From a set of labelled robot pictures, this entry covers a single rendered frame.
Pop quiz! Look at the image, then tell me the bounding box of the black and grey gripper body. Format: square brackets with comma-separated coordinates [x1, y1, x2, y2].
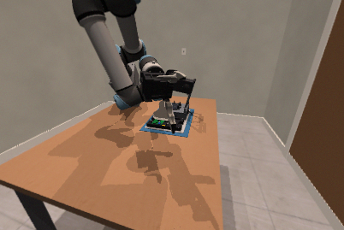
[140, 66, 174, 102]

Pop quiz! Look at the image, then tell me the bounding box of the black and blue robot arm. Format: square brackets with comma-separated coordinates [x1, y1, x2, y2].
[72, 0, 194, 110]

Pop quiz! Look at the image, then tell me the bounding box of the green circuit board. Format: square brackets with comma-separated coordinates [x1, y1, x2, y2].
[152, 119, 164, 125]

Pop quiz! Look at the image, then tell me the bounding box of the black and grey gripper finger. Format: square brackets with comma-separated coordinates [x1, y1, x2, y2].
[153, 97, 176, 134]
[157, 70, 186, 86]

